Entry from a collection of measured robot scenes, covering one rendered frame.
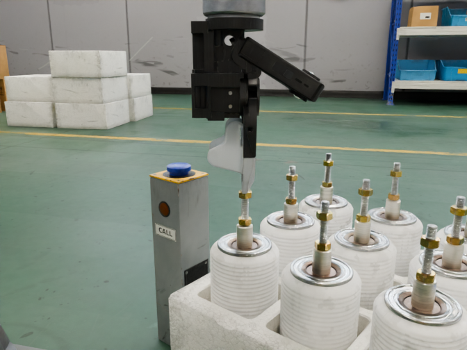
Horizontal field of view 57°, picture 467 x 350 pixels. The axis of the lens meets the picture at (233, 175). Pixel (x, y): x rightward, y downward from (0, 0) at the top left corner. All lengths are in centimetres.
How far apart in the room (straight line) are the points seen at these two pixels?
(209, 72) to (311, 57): 518
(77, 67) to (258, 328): 285
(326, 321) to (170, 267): 32
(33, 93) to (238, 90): 305
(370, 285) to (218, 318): 21
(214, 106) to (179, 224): 25
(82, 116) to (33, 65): 399
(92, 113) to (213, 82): 275
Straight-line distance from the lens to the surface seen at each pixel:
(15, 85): 359
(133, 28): 634
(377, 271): 62
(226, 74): 52
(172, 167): 71
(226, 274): 58
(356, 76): 569
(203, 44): 54
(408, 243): 73
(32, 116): 353
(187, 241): 72
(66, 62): 330
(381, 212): 76
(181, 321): 64
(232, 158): 54
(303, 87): 54
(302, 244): 67
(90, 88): 323
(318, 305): 52
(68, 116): 334
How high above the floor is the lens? 50
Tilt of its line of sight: 15 degrees down
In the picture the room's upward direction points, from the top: straight up
